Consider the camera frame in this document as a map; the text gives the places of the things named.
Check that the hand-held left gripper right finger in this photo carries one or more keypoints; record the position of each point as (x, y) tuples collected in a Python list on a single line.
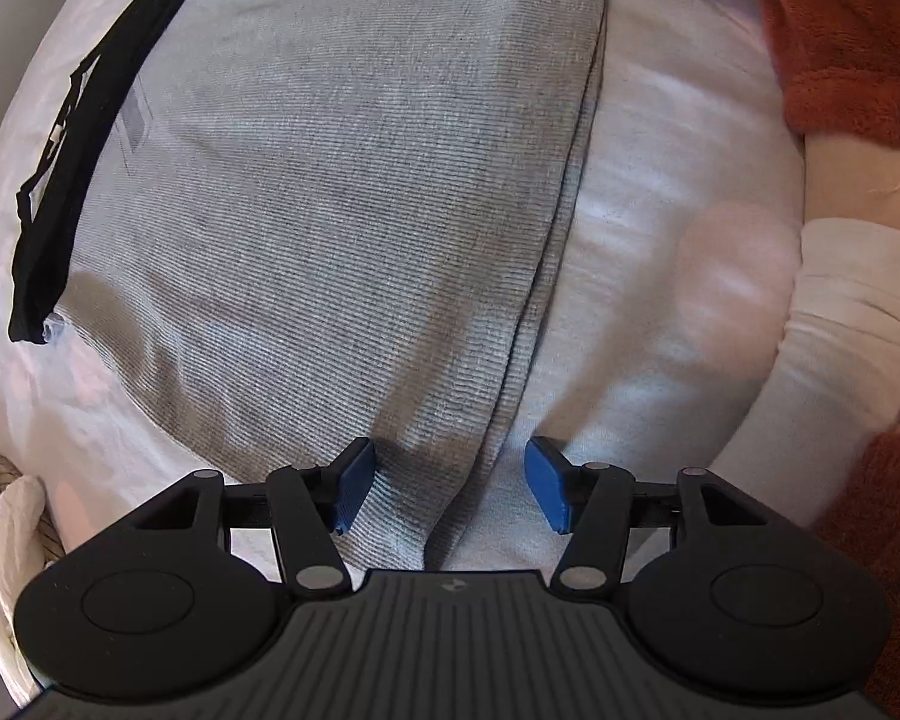
[(547, 484)]

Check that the white crumpled cloth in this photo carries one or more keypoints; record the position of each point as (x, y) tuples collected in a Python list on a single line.
[(4, 577)]

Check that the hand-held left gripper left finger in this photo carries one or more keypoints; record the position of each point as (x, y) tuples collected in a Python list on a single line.
[(356, 484)]

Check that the striped beige cloth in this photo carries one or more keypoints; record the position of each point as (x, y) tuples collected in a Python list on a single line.
[(0, 484)]

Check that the grey shirt with black sleeves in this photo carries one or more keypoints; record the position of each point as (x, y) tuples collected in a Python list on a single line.
[(330, 240)]

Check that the orange fleece garment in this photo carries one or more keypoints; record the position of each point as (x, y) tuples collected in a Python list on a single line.
[(855, 30)]

